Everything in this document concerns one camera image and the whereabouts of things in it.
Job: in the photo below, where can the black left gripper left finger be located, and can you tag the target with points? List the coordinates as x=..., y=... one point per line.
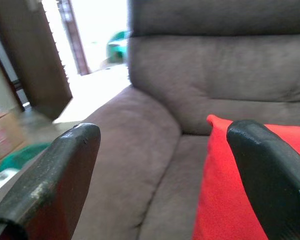
x=40, y=190

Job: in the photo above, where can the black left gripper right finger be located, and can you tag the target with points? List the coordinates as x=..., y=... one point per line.
x=272, y=180

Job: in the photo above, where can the red pillow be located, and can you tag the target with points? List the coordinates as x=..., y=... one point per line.
x=220, y=187

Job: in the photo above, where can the grey-brown two-seat sofa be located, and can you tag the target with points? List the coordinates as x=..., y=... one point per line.
x=190, y=75

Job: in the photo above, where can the teal plastic basin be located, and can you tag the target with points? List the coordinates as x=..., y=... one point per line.
x=22, y=156

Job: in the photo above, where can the cardboard box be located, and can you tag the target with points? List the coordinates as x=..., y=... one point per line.
x=2, y=135

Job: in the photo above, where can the dark wooden door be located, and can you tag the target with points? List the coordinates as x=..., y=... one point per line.
x=32, y=57

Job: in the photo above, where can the green plastic chair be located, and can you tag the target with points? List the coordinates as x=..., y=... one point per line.
x=117, y=45

